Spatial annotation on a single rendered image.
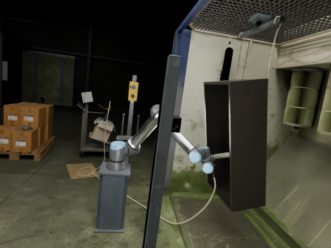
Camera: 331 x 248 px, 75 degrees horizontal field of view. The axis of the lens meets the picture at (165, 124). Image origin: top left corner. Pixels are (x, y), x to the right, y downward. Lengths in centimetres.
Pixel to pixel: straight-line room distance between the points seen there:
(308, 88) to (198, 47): 142
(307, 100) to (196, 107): 133
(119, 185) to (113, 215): 33
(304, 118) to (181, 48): 176
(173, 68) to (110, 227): 192
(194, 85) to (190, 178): 132
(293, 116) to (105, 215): 249
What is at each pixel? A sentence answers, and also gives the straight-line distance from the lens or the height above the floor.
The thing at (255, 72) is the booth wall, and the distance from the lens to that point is 327.
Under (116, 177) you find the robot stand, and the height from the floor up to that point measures 59.
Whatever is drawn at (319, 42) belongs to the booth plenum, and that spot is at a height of 221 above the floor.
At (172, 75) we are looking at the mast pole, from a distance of 89.
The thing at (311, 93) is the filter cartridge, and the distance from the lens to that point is 314.
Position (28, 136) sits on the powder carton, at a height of 43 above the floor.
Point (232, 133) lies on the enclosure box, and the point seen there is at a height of 121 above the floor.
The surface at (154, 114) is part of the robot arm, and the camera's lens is 186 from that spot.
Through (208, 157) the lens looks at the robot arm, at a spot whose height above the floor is 100.
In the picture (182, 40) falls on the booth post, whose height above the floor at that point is 214.
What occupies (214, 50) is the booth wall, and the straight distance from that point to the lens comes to 304.
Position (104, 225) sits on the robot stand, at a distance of 247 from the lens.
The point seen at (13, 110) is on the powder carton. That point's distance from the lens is 476.
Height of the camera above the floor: 150
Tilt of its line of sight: 9 degrees down
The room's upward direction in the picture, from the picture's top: 7 degrees clockwise
